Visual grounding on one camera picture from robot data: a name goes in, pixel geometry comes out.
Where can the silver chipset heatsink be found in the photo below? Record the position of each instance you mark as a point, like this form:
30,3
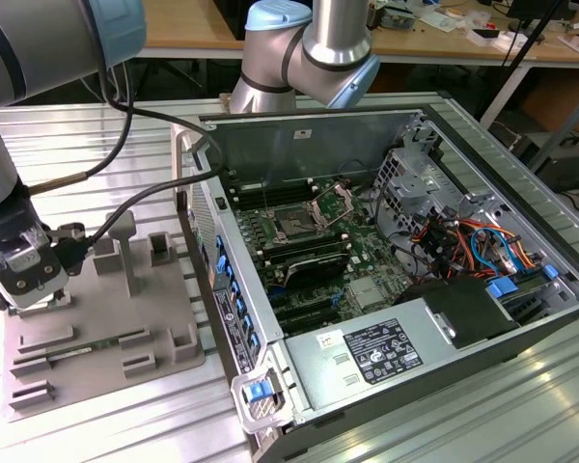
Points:
366,294

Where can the small blue clip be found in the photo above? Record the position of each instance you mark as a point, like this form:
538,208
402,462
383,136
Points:
550,272

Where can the metal drive cage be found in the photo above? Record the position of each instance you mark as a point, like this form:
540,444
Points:
405,188

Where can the grey plastic parts rack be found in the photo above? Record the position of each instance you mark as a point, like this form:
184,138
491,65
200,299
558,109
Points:
101,308

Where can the black graphics card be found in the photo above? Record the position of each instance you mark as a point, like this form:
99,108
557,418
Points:
318,270

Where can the blue case latch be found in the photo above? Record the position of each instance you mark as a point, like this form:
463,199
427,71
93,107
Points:
257,390

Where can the black monitor stand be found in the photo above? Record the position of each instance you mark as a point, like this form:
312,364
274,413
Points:
523,12

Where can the black plastic air shroud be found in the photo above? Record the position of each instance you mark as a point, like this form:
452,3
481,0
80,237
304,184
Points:
463,308

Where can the thin locking lever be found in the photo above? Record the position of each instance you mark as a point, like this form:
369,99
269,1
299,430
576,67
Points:
267,198

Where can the open PC case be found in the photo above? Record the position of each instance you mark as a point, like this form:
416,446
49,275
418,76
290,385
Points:
270,140

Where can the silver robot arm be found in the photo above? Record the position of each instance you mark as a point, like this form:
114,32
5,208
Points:
338,43

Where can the small metal device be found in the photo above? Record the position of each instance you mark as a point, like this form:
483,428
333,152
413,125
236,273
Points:
400,19

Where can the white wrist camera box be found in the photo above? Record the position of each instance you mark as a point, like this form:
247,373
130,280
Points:
29,275

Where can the white open box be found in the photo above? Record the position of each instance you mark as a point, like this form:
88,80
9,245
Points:
487,43

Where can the black RAM slot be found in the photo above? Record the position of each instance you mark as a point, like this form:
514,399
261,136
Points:
309,251
299,241
289,187
289,197

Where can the green motherboard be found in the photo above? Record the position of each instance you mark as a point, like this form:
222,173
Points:
366,255

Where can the wooden desk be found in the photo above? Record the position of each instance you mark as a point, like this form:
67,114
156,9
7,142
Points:
198,29
444,41

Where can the CPU socket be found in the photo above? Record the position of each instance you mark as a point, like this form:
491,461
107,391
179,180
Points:
294,223

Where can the grey power supply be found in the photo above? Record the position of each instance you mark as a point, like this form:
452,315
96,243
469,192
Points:
309,371

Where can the green RAM stick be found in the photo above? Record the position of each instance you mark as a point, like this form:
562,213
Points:
101,344

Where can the black expansion slot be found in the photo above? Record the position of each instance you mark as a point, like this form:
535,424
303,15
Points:
313,319
304,305

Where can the black computer under desk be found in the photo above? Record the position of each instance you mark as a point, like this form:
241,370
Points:
564,169

